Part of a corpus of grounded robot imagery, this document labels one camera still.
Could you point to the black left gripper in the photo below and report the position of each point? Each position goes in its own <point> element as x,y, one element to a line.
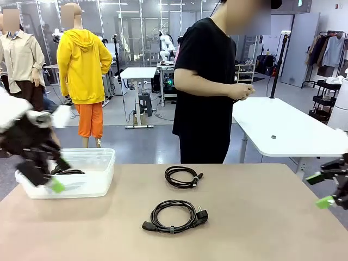
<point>24,136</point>

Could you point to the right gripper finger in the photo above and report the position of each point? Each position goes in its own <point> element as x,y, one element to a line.
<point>333,170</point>
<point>341,195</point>

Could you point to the person's right forearm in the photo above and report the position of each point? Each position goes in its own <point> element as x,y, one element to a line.
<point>212,88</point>

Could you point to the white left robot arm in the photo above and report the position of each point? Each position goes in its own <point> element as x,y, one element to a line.
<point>11,106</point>

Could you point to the small white background robot arm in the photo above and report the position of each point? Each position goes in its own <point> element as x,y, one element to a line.
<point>166,46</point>

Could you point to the person's left hand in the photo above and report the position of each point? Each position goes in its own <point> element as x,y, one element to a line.
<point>252,91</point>

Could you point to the person's right hand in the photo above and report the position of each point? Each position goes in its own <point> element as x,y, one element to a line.
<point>240,91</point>

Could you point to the translucent plastic storage container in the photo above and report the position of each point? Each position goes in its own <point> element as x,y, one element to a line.
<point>92,174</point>

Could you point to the large white table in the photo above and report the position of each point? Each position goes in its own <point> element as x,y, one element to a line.
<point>285,125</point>

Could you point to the black utility cart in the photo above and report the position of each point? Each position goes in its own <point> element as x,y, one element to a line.
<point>326,98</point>

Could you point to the mannequin in yellow hoodie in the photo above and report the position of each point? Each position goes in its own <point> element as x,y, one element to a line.
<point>81,68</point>

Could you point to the mannequin in beige shirt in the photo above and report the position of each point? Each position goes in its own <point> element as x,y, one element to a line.
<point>21,54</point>

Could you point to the grey plastic stool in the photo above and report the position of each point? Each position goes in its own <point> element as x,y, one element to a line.
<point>144,104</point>

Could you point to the black clothes rack with garments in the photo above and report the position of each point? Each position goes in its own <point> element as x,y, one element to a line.
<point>326,51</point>

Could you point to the black stand with white top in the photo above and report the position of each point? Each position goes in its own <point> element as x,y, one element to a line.
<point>280,54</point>

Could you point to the grey door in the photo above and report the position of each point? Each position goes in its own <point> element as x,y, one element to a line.
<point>301,46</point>

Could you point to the white standing desk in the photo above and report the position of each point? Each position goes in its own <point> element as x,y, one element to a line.
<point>138,73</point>

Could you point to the white shoe shelf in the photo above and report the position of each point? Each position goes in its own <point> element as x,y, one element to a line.
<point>244,72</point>

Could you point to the person in black t-shirt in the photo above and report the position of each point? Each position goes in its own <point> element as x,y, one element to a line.
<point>204,122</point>

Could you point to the black equipment cart with electronics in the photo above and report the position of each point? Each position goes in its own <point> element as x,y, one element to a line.
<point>166,81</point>

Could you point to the black camera tripod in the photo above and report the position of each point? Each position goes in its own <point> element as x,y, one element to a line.
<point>116,54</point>

